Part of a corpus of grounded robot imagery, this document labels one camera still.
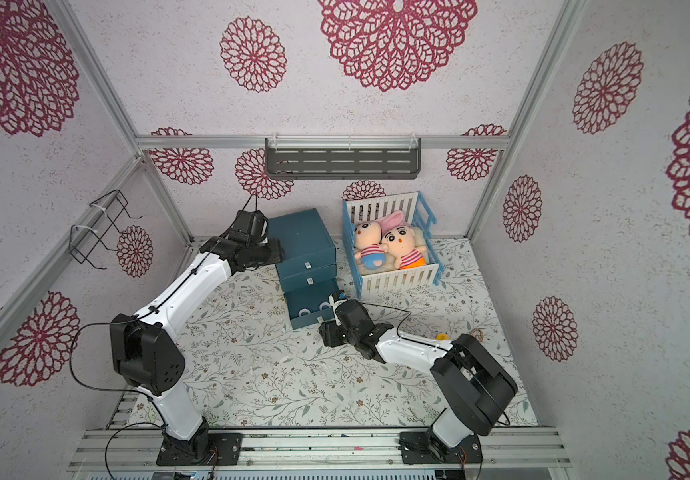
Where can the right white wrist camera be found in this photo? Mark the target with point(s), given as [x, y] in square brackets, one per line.
[336, 300]

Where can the brown keyring toy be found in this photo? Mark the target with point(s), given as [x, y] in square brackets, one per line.
[477, 334]

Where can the teal three-drawer cabinet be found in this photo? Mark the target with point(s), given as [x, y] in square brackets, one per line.
[309, 251]

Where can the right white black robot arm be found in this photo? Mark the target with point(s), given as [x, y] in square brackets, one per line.
[476, 388]

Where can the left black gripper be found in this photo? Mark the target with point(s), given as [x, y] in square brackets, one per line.
[276, 253]

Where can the black wire wall rack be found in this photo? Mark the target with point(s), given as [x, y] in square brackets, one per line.
[105, 213]

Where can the blue white toy crib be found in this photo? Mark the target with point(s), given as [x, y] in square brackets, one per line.
[418, 214]

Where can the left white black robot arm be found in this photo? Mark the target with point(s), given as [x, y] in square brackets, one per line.
[143, 345]

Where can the grey wall shelf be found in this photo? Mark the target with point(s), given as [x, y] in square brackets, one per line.
[348, 159]

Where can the plush doll orange striped shirt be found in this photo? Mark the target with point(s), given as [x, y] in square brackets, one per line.
[399, 241]

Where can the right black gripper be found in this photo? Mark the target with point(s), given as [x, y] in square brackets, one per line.
[333, 332]

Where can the plush doll blue striped shirt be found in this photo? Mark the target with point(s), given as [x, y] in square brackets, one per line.
[368, 250]

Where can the teal bottom drawer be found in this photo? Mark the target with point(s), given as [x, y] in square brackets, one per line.
[310, 297]

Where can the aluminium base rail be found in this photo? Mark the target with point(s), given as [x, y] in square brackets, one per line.
[136, 450]

